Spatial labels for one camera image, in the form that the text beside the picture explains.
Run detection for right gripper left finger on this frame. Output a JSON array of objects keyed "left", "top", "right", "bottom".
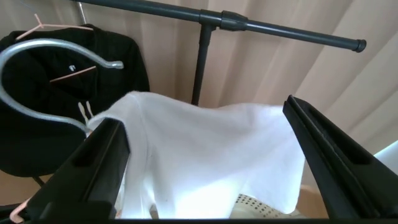
[{"left": 26, "top": 117, "right": 131, "bottom": 220}]

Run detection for black clothes rack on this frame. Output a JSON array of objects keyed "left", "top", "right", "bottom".
[{"left": 30, "top": 0, "right": 367, "bottom": 187}]

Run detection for white laundry basket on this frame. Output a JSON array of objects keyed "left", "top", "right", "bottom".
[{"left": 229, "top": 193, "right": 307, "bottom": 220}]

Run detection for black shorts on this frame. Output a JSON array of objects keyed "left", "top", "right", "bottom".
[{"left": 0, "top": 24, "right": 150, "bottom": 178}]

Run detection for white garment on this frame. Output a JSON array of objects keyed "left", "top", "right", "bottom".
[{"left": 86, "top": 91, "right": 306, "bottom": 220}]

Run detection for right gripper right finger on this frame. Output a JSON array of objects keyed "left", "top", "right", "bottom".
[{"left": 282, "top": 95, "right": 398, "bottom": 218}]

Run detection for beige curtain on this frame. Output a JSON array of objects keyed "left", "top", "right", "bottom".
[{"left": 0, "top": 0, "right": 398, "bottom": 187}]

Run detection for pink clothes hanger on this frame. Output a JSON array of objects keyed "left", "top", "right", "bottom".
[
  {"left": 0, "top": 38, "right": 124, "bottom": 224},
  {"left": 15, "top": 14, "right": 97, "bottom": 83}
]

